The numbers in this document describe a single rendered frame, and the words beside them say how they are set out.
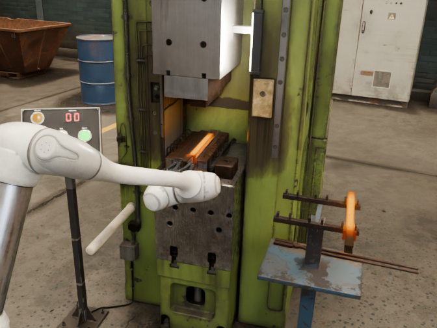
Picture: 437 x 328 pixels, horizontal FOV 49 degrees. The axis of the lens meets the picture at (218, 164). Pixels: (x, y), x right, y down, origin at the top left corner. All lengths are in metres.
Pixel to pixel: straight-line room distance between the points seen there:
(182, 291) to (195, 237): 0.38
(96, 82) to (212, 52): 4.80
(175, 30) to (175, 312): 1.40
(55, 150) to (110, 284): 1.85
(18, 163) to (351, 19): 6.25
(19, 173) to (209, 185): 0.65
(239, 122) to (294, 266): 0.90
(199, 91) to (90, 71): 4.73
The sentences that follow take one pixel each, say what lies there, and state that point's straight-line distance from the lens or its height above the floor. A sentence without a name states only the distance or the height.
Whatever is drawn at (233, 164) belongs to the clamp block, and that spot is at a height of 0.98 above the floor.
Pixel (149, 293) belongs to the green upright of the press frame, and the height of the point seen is 0.08.
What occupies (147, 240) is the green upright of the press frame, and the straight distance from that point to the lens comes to 2.63.
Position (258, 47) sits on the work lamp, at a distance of 2.07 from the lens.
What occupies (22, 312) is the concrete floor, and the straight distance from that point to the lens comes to 2.97.
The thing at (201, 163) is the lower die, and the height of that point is 0.98.
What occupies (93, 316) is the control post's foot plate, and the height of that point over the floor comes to 0.04.
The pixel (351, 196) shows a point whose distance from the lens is 2.01.
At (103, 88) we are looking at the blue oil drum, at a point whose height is 0.23.
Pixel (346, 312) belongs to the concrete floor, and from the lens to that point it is 2.94.
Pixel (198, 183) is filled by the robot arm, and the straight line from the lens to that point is 1.69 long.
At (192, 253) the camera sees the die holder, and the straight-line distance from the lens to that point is 2.32.
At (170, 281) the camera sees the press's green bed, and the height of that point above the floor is 0.34.
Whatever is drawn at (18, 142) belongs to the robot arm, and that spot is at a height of 1.34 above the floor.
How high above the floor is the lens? 1.80
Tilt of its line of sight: 22 degrees down
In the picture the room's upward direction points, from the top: 2 degrees clockwise
